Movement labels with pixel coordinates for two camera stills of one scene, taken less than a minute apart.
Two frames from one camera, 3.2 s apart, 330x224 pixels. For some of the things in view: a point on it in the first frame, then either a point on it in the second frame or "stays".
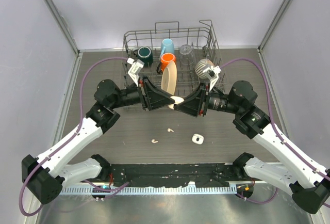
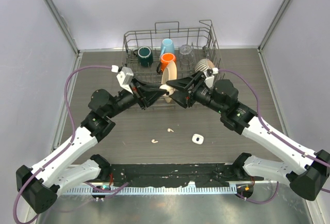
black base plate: [203, 174] stays
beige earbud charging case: [177, 99] -> [169, 89]
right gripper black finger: [191, 106] -> [187, 83]
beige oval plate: [169, 78] stays
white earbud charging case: [201, 139] stays
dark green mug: [144, 54] stays
